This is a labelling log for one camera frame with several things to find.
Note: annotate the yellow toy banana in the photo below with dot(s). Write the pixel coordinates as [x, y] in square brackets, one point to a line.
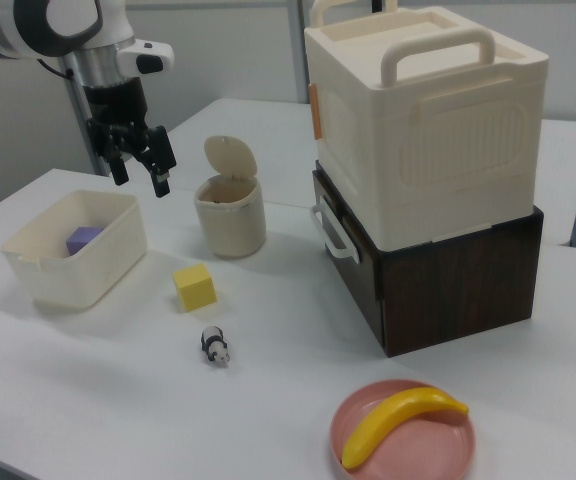
[393, 420]

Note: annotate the beige trash can lid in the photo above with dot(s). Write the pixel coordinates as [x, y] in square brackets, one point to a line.
[230, 155]

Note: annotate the yellow foam cube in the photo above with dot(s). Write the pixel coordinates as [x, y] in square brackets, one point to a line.
[195, 288]

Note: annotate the pink plate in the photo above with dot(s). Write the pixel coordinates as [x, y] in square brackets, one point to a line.
[418, 450]

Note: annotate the cream wooden cabinet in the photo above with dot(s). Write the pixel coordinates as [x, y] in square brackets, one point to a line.
[418, 130]

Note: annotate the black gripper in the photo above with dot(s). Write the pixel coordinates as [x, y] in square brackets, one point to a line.
[118, 107]

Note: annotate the white plastic open bin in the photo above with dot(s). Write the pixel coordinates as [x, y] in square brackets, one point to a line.
[75, 252]

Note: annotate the dark wood drawer box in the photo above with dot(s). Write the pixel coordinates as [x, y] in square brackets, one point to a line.
[448, 290]

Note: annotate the beige mini trash can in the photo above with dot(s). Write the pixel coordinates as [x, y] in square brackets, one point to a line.
[230, 225]

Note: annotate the purple foam block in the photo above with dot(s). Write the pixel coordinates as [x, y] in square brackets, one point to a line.
[84, 239]

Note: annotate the black stand pole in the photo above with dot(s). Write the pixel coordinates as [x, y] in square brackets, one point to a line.
[377, 5]

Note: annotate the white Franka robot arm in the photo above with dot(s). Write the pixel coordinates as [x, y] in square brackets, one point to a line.
[28, 22]

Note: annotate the small panda toy figure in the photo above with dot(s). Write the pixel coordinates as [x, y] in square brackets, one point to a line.
[214, 344]

